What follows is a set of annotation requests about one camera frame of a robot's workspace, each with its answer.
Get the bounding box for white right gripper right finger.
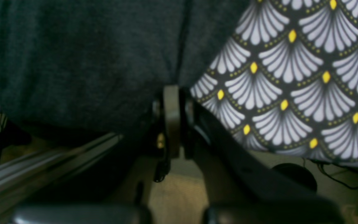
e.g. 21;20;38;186
184;90;344;224

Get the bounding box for fan-patterned table cloth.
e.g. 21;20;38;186
0;0;358;170

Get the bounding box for aluminium frame rail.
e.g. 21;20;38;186
0;132;123;215

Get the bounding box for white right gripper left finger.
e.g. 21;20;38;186
163;85;181;159

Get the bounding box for dark grey T-shirt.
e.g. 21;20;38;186
0;0;250;136

